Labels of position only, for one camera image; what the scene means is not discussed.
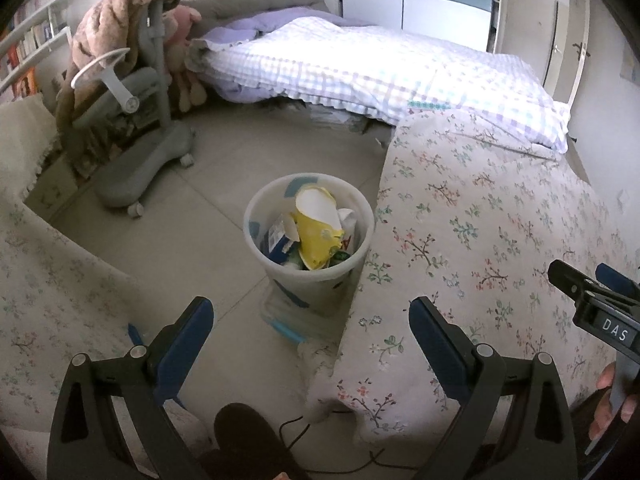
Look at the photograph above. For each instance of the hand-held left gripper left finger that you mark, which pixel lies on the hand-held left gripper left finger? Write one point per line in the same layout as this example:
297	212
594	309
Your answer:
187	340

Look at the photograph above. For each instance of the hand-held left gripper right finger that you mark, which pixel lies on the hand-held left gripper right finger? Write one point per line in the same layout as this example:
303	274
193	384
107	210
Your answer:
432	342

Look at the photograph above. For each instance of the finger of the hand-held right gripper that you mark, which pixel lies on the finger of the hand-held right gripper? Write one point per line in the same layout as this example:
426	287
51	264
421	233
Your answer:
617	282
565	277

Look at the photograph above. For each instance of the white patterned trash bin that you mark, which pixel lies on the white patterned trash bin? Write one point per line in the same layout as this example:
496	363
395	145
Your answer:
300	290

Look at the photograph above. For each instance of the crushed yellow paper bowl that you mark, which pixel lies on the crushed yellow paper bowl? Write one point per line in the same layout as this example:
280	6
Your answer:
315	235

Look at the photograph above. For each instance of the person's right hand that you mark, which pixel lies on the person's right hand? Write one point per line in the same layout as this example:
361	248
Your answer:
605	415

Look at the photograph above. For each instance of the clear box with blue lid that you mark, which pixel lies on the clear box with blue lid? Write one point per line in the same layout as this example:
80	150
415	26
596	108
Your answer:
285	322

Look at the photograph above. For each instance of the dark brown slipper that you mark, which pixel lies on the dark brown slipper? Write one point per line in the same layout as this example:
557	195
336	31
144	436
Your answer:
245	435

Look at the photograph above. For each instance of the blue and white carton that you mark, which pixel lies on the blue and white carton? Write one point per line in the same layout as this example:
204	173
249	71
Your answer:
277	237

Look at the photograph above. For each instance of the grey wheeled chair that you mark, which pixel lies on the grey wheeled chair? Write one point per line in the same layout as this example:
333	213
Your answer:
135	180

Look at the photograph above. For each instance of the floral storage cabinet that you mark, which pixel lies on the floral storage cabinet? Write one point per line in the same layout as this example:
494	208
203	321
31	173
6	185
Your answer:
52	192

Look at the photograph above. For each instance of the flat boxes under bed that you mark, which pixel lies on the flat boxes under bed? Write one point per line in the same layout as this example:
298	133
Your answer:
340	117

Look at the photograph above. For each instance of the cream door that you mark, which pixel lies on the cream door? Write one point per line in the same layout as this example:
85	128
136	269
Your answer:
530	25

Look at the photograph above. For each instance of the cream fringed cloth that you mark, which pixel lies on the cream fringed cloth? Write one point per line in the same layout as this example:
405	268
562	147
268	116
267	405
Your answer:
25	135

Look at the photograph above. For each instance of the bed with checkered blanket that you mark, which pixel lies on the bed with checkered blanket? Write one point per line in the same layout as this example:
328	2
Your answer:
375	60

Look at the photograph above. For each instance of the white and teal wardrobe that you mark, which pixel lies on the white and teal wardrobe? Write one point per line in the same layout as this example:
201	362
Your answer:
425	5

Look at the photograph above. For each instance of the pink plush rabbit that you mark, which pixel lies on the pink plush rabbit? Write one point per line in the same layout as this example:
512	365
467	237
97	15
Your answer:
182	25

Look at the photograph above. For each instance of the purple duvet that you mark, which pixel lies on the purple duvet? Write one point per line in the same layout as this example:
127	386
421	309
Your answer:
250	30

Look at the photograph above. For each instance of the brown fuzzy blanket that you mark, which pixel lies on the brown fuzzy blanket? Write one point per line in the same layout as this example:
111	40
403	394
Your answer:
110	15

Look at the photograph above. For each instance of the white bookshelf with books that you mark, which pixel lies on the white bookshelf with books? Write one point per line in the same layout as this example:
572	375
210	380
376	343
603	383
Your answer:
30	42

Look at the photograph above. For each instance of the grey bed headboard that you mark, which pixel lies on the grey bed headboard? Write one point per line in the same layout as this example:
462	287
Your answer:
260	2

